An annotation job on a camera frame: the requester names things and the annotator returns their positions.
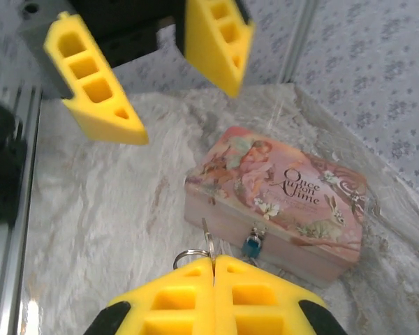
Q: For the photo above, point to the aluminium frame rail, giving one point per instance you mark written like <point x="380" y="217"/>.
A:
<point x="10" y="251"/>
<point x="298" y="38"/>

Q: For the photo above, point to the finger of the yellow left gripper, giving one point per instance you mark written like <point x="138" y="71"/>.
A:
<point x="125" y="129"/>
<point x="202" y="42"/>

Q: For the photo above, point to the silver key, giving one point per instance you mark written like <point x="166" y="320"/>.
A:
<point x="206" y="234"/>

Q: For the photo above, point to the blue padlock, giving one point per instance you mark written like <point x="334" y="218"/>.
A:
<point x="252" y="246"/>

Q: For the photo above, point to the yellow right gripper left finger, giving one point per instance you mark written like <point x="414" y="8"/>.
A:
<point x="181" y="307"/>

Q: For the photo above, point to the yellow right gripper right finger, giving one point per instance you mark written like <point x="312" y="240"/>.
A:
<point x="251" y="307"/>

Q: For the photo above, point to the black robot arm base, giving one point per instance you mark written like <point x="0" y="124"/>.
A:
<point x="1" y="167"/>

